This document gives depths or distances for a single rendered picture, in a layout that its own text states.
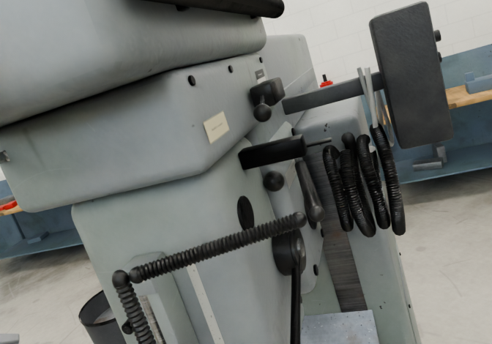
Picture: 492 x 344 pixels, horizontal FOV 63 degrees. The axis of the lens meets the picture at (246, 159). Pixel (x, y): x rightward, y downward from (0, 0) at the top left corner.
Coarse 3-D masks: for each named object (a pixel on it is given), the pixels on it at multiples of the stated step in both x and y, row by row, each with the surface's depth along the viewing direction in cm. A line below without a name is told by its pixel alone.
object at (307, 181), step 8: (296, 168) 47; (304, 168) 45; (304, 176) 42; (304, 184) 40; (312, 184) 39; (304, 192) 38; (312, 192) 37; (312, 200) 35; (320, 200) 36; (312, 208) 33; (320, 208) 33; (312, 216) 33; (320, 216) 33
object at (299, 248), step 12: (276, 240) 54; (288, 240) 53; (300, 240) 56; (276, 252) 53; (288, 252) 53; (300, 252) 55; (276, 264) 54; (288, 264) 53; (300, 264) 54; (300, 276) 53; (300, 288) 51; (300, 300) 50; (300, 312) 49; (300, 324) 48
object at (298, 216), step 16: (272, 224) 33; (288, 224) 33; (304, 224) 33; (224, 240) 33; (240, 240) 32; (256, 240) 33; (176, 256) 32; (192, 256) 32; (208, 256) 33; (144, 272) 32; (160, 272) 32
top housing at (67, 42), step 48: (0, 0) 26; (48, 0) 25; (96, 0) 25; (0, 48) 27; (48, 48) 26; (96, 48) 25; (144, 48) 29; (192, 48) 37; (240, 48) 53; (0, 96) 28; (48, 96) 28
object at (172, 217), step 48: (240, 144) 53; (144, 192) 43; (192, 192) 42; (240, 192) 48; (96, 240) 47; (144, 240) 45; (192, 240) 43; (192, 288) 45; (240, 288) 44; (288, 288) 57; (240, 336) 45; (288, 336) 52
